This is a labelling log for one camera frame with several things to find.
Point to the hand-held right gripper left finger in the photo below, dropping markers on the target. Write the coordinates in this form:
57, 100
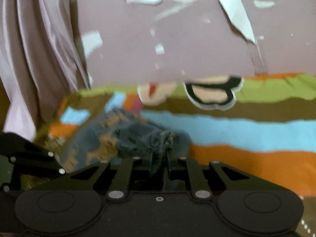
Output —
128, 175

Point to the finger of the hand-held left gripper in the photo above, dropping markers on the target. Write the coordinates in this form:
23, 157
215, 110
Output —
29, 153

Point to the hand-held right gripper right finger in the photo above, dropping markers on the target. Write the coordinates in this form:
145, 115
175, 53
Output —
191, 175

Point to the blue car print pants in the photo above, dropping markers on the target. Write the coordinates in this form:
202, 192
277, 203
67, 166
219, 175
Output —
138, 133

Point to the brown printed blanket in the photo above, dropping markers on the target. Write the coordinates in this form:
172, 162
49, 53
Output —
246, 130

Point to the pink curtain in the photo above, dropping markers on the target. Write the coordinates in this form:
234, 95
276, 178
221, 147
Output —
37, 54

